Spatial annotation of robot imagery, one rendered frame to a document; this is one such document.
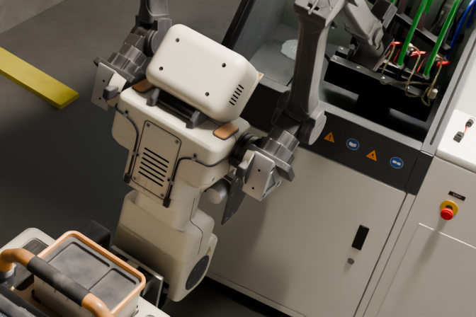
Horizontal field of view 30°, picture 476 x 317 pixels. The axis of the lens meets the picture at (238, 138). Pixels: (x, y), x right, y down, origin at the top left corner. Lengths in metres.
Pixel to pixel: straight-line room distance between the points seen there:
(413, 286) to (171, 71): 1.26
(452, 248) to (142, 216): 0.99
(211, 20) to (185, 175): 2.69
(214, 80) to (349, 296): 1.28
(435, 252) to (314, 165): 0.45
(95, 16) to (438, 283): 2.37
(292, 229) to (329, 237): 0.13
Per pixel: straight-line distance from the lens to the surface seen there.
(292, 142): 1.98
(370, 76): 2.73
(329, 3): 1.75
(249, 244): 3.01
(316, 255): 2.93
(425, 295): 2.90
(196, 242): 2.20
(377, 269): 2.88
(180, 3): 4.71
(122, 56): 2.13
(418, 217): 2.71
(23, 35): 4.33
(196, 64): 1.94
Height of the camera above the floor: 2.47
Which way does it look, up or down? 39 degrees down
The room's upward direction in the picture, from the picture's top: 14 degrees clockwise
